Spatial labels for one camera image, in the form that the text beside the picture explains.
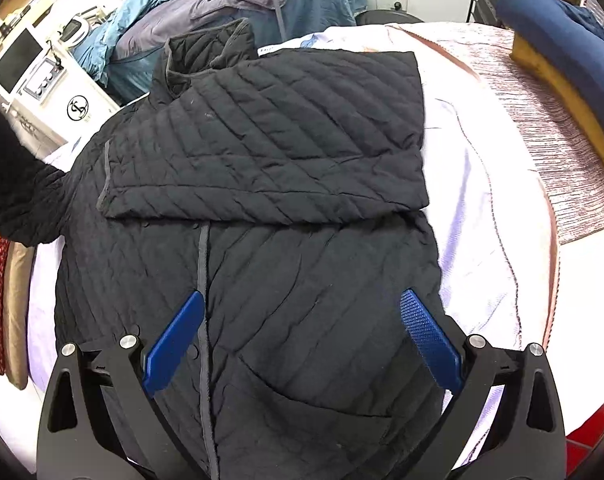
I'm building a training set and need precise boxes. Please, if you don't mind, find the pink striped bedsheet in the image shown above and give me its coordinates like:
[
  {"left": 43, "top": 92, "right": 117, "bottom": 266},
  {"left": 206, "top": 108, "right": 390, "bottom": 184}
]
[{"left": 397, "top": 21, "right": 604, "bottom": 361}]

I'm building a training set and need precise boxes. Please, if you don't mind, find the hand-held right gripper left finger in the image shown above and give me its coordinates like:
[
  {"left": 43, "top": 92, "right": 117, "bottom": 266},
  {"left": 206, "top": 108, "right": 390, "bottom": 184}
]
[{"left": 37, "top": 290, "right": 206, "bottom": 480}]

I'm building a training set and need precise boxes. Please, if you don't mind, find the purple floral blanket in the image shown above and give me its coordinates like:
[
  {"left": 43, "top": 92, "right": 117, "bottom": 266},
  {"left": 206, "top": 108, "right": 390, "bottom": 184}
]
[{"left": 0, "top": 22, "right": 555, "bottom": 466}]

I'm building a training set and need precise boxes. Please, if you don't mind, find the blue covered bed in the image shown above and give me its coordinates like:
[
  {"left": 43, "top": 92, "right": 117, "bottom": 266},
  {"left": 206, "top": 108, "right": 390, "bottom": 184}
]
[{"left": 72, "top": 0, "right": 368, "bottom": 106}]

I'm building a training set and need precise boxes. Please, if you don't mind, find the red plastic box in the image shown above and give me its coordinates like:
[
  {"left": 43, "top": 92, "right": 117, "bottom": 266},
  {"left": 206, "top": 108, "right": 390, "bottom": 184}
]
[{"left": 564, "top": 407, "right": 604, "bottom": 443}]

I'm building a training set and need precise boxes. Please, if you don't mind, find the beige pillow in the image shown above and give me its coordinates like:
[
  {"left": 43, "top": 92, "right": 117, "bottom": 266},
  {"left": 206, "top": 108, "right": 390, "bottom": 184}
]
[{"left": 3, "top": 242, "right": 37, "bottom": 391}]

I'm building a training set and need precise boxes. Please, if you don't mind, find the small white device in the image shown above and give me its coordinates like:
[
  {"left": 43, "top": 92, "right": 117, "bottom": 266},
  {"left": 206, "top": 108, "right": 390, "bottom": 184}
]
[{"left": 64, "top": 15, "right": 90, "bottom": 43}]

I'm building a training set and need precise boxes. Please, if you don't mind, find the black quilted jacket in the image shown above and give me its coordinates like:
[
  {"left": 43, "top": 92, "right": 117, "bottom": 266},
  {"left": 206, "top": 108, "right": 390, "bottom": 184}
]
[{"left": 0, "top": 17, "right": 445, "bottom": 480}]

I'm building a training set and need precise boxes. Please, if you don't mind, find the white cabinet machine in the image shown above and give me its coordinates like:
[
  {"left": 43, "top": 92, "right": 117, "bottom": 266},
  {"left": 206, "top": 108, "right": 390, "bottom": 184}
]
[{"left": 0, "top": 25, "right": 120, "bottom": 151}]

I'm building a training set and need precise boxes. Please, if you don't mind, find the navy blue pillow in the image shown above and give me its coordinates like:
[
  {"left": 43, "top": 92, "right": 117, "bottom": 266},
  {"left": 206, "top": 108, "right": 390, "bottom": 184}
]
[{"left": 496, "top": 0, "right": 604, "bottom": 66}]

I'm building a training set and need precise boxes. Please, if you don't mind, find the yellow cushion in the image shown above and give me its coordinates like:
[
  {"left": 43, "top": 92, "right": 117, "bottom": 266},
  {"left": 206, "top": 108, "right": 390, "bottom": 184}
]
[{"left": 512, "top": 32, "right": 604, "bottom": 173}]

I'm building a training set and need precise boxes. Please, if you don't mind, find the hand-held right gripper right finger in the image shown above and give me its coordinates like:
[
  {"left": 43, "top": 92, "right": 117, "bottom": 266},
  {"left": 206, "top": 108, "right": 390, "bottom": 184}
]
[{"left": 400, "top": 288, "right": 566, "bottom": 480}]

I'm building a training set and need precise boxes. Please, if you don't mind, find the black round stool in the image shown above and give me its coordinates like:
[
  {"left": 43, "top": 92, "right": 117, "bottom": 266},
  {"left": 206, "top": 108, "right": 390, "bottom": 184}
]
[{"left": 354, "top": 9, "right": 425, "bottom": 27}]

